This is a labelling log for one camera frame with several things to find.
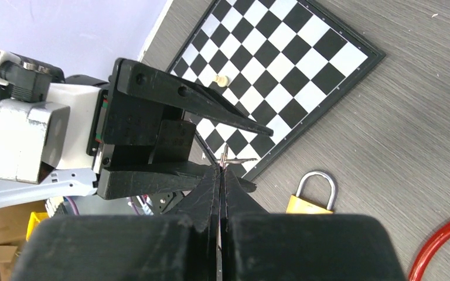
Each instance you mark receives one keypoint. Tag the brass padlock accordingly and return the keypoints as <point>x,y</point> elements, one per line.
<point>316,194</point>

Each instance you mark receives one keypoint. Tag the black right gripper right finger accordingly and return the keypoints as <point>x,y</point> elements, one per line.
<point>258,245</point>

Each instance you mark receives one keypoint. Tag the small silver key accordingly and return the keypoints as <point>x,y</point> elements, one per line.
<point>224,159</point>

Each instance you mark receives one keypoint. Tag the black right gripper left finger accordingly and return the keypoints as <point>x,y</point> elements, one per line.
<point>179,245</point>

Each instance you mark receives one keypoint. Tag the cardboard box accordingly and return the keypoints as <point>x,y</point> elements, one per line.
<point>13,229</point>

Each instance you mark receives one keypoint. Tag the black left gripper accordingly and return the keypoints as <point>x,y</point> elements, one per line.
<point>139,121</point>

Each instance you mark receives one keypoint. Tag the red cable lock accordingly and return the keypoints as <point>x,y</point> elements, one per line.
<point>428,250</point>

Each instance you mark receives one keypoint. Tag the cream chess pawn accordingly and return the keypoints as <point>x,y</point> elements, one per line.
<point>221,81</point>

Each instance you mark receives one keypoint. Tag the yellow plastic bin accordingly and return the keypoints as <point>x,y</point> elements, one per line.
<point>34,220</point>

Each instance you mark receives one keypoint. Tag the black white chessboard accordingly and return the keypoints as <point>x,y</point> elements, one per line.
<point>288,62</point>

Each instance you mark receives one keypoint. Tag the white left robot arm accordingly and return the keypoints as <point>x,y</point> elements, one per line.
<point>80,136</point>

